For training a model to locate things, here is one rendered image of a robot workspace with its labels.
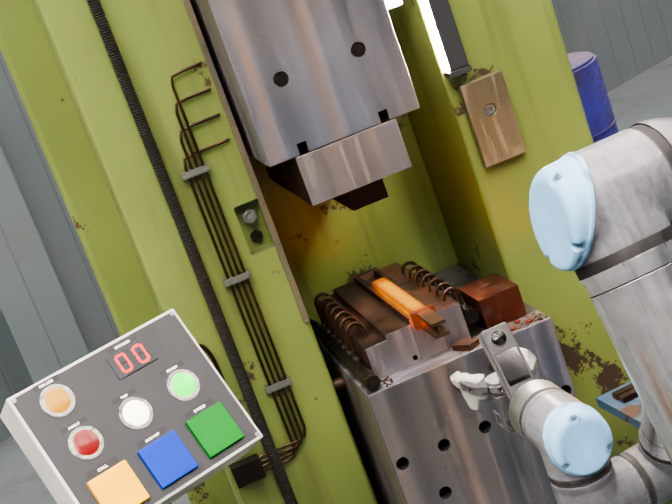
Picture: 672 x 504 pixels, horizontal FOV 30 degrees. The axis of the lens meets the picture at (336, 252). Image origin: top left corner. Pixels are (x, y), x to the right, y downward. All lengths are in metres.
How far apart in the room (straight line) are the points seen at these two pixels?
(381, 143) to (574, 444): 0.78
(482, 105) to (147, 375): 0.84
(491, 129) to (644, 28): 6.73
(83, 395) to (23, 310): 3.69
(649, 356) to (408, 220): 1.51
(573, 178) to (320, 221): 1.47
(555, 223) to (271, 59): 0.97
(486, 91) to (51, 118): 0.94
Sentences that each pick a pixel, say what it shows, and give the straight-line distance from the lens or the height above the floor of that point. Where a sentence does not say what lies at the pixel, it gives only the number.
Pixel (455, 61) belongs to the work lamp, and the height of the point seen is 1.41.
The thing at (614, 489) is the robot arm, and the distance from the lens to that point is 1.81.
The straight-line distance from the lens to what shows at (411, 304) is 2.41.
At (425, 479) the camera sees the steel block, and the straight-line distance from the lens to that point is 2.40.
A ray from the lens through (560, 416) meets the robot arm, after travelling 1.74.
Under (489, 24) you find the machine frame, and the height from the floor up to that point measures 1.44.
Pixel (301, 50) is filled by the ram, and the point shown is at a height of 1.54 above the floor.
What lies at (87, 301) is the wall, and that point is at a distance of 6.26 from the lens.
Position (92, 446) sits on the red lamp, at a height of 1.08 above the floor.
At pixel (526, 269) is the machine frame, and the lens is 2.57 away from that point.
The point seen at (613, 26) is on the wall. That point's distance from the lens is 8.92.
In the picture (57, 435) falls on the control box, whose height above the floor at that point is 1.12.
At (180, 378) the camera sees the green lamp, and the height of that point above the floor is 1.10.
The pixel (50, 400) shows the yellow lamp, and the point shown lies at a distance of 2.12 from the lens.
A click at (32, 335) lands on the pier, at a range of 5.83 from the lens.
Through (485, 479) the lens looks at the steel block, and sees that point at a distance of 2.44.
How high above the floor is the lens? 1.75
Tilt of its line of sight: 14 degrees down
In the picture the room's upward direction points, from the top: 20 degrees counter-clockwise
